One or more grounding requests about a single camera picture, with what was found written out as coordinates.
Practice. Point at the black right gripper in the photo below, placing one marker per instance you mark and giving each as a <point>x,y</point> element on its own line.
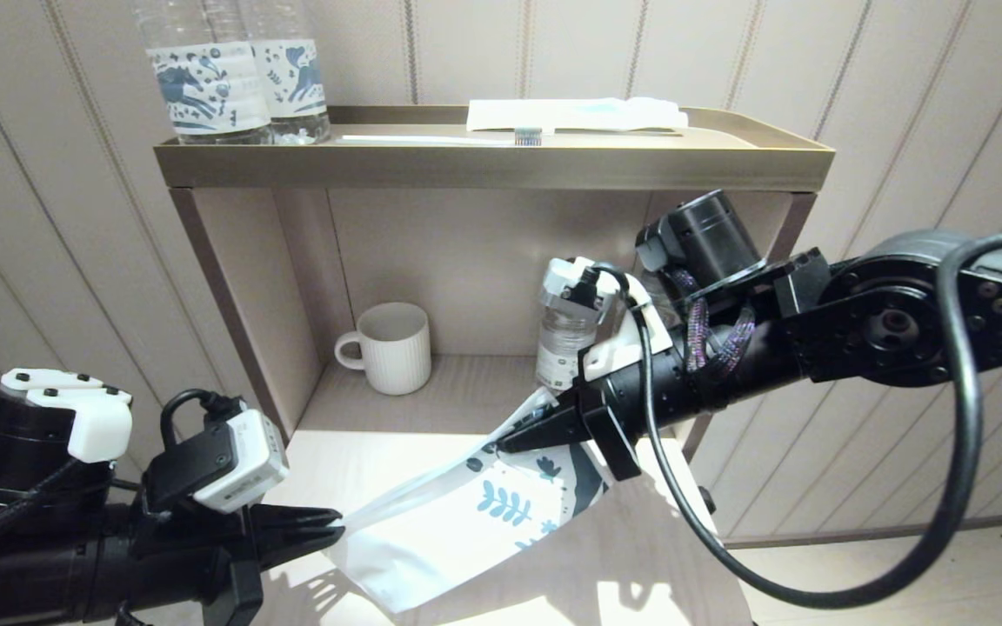
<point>610,426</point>

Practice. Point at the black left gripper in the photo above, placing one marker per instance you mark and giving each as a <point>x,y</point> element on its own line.
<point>236,565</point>

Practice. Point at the white floral zip pouch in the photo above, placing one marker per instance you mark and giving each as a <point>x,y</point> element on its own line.
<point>449,530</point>

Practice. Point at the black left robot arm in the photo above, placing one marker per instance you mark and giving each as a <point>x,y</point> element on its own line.
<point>23,443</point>

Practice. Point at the small clear water bottle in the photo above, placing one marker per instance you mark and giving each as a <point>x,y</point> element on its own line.
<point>564,348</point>

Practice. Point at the small black knob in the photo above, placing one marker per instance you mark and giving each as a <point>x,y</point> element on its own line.
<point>707,502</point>

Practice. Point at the white ribbed mug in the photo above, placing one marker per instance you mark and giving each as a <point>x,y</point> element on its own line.
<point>397,352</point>

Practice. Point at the beige wooden shelf cabinet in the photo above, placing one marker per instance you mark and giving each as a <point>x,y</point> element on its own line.
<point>257,287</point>

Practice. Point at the brown metal shelf tray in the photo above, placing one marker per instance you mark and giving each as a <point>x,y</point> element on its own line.
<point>484,167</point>

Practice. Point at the white toothbrush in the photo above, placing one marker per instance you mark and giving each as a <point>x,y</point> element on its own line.
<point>431,139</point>

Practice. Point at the white wrapped blue toothbrush pack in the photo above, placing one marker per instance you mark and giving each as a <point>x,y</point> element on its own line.
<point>571,113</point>

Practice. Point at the large bottle blue deer label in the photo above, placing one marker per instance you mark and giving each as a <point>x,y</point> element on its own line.
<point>205,91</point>
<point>297,78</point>

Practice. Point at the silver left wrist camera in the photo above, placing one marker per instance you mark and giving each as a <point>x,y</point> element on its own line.
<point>240,461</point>

